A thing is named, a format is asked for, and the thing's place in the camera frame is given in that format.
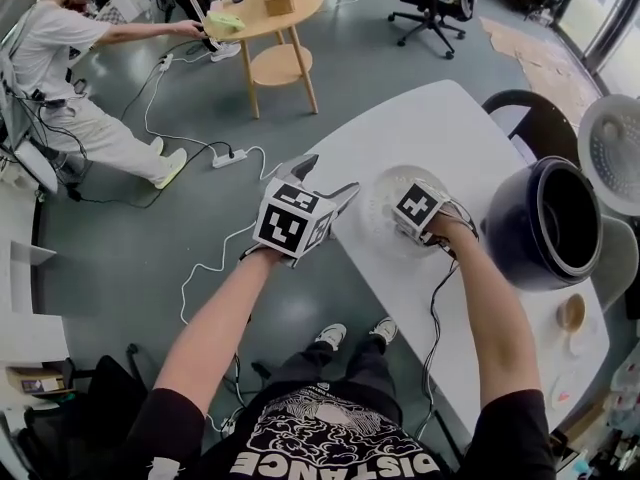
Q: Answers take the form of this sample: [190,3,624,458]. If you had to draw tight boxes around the glass entrance doors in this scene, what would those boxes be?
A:
[552,0,640,99]

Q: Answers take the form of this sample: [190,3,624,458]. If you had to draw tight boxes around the flattened cardboard sheets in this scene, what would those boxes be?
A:
[478,15,604,122]

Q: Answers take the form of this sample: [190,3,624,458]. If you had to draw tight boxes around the thin black cable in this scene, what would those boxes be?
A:
[417,207,481,442]
[219,310,251,437]

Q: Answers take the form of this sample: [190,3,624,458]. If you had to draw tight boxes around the black round-back chair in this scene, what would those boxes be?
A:
[480,89,581,169]

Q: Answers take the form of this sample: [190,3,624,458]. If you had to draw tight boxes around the white dish red mark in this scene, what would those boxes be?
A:
[548,371,577,410]

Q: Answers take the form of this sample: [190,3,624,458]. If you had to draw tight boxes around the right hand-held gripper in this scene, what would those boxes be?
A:
[389,179,454,258]

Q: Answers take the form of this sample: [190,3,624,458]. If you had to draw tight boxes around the person's right shoe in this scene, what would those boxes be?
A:
[369,316,400,345]

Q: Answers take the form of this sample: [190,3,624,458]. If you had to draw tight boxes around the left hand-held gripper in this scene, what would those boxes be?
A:
[251,152,361,270]

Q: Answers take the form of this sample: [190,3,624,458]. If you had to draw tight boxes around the dark rice cooker white lid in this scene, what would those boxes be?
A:
[479,92,640,293]

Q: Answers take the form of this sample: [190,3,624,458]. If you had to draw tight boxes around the person's left forearm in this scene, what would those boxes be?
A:
[152,255,281,414]

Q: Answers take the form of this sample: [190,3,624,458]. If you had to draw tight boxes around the person's black printed t-shirt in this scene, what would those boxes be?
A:
[124,380,556,480]

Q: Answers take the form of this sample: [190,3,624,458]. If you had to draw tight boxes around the small brown bowl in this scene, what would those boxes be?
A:
[557,292,587,332]

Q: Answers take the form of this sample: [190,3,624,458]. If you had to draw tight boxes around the white perforated steamer tray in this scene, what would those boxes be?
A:
[360,164,451,262]

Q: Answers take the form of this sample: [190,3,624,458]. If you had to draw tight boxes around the person's right forearm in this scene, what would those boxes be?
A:
[427,217,545,415]

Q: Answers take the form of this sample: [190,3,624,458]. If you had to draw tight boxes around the white power strip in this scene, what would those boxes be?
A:
[212,148,248,168]

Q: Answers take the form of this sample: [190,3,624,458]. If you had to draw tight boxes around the person's shoe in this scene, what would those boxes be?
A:
[314,322,348,353]
[369,316,400,345]

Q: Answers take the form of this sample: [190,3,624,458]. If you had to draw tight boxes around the person's black trousers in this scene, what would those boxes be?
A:
[252,335,404,419]

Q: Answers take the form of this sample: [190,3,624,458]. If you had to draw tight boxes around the yellow-green cloth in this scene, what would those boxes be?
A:
[203,10,247,37]

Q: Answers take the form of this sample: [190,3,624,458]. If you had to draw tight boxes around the small white dish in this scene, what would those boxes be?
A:
[567,331,600,360]

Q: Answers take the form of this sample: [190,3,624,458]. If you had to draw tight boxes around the grey shell chair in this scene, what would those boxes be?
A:
[594,212,640,314]

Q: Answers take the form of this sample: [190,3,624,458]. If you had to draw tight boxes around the person's left shoe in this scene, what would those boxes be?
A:
[314,322,348,353]

